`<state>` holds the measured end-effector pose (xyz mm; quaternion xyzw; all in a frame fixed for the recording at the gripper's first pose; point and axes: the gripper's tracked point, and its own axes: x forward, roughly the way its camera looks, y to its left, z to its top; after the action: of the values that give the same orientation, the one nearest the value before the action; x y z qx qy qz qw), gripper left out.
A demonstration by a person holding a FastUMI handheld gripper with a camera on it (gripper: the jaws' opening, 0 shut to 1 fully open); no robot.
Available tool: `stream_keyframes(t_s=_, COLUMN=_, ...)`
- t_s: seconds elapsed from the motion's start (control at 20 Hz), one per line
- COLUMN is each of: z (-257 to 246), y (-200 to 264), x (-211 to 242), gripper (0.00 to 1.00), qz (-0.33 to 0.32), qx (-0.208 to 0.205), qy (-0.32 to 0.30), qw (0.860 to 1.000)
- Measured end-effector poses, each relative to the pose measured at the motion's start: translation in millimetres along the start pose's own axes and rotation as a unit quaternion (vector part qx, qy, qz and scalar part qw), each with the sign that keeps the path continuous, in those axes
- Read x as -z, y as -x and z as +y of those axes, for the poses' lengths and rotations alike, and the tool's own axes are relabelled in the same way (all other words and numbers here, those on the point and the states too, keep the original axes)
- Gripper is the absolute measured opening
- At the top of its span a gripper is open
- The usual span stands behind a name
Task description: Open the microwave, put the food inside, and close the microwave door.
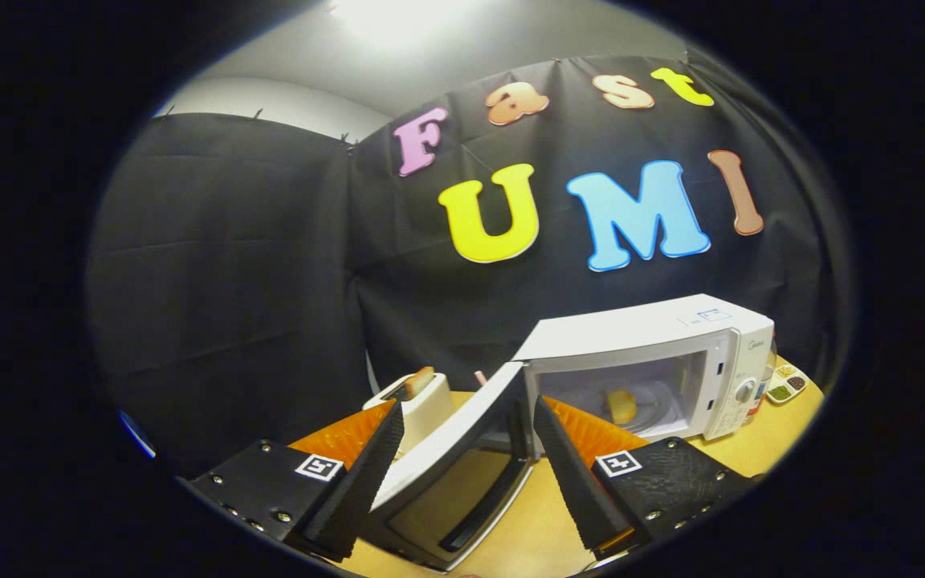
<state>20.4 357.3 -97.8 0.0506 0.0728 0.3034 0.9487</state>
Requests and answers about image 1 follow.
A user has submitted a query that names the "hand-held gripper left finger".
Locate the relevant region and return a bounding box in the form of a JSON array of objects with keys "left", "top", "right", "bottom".
[{"left": 177, "top": 399, "right": 405, "bottom": 563}]

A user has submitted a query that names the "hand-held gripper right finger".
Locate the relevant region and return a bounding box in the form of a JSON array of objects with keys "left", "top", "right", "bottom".
[{"left": 532, "top": 395, "right": 760, "bottom": 561}]

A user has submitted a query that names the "golden bread bun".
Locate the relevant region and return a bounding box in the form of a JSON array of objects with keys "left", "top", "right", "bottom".
[{"left": 605, "top": 389, "right": 638, "bottom": 425}]

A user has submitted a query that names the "white microwave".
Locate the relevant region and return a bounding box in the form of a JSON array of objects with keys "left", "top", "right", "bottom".
[{"left": 358, "top": 294, "right": 775, "bottom": 572}]

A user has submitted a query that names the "cream toaster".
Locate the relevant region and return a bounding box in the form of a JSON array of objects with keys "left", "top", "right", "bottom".
[{"left": 363, "top": 371, "right": 454, "bottom": 458}]

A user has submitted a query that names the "clear plastic bottle red label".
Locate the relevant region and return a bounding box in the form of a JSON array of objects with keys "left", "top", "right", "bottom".
[{"left": 746, "top": 337, "right": 778, "bottom": 418}]

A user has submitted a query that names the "white divided dish of beans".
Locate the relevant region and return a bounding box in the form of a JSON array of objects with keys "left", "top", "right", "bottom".
[{"left": 764, "top": 364, "right": 809, "bottom": 405}]

